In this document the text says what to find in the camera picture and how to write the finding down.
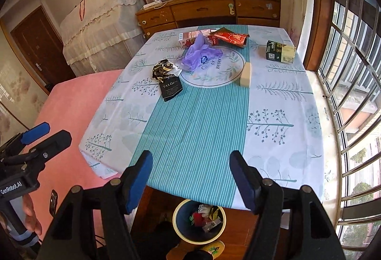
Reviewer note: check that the red snack bag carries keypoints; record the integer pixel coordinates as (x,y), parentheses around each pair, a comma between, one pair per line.
(229,38)

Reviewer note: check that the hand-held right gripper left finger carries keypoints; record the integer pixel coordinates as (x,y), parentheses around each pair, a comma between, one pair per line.
(138,182)

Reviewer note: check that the lace-covered cabinet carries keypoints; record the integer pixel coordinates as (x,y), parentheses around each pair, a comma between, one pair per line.
(98,24)

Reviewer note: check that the black gold wrapper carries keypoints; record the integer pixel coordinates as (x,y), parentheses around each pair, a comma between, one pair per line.
(162,68)

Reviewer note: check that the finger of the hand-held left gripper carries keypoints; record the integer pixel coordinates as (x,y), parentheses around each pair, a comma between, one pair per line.
(53,143)
(35,131)

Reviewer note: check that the cream paper bag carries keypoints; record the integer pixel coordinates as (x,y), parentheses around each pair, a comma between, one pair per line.
(204,208)

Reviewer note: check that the purple plastic bag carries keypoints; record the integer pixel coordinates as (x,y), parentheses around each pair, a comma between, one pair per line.
(199,53)

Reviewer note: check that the white drawer lock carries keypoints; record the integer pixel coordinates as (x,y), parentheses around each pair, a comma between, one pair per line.
(231,8)

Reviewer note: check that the black trousers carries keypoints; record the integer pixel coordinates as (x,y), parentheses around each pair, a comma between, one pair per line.
(190,255)

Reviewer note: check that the yellow slipper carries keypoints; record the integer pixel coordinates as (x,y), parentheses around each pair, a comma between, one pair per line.
(212,248)

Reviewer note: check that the black box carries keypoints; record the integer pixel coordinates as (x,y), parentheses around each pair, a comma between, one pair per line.
(171,87)

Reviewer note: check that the wooden desk with drawers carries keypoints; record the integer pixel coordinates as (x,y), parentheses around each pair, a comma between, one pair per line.
(202,6)

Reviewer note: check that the person's left hand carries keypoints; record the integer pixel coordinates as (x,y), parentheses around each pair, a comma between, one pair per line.
(31,215)

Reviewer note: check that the cream foam block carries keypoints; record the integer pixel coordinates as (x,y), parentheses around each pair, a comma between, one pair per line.
(246,76)

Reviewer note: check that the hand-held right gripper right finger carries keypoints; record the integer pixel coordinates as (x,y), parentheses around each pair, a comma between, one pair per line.
(244,185)

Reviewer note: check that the tree-print tablecloth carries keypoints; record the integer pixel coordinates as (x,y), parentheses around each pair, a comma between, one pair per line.
(202,135)

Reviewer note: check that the dark blue bin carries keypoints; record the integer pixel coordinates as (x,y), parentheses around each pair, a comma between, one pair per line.
(184,227)

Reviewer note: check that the brown wooden door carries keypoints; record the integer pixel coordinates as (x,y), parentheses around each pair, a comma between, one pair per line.
(38,42)

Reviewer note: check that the red cartoon box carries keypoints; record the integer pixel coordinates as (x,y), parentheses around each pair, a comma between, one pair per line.
(186,36)

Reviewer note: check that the metal window grille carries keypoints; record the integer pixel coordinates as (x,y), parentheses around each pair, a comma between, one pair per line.
(351,84)

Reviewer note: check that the dark green yellow carton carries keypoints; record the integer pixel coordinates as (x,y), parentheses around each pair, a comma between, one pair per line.
(279,53)

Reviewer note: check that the pink bed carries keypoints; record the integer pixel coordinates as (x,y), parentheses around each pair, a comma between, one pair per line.
(68,117)

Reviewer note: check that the white power strip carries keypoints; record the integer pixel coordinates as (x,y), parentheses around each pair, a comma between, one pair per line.
(151,4)

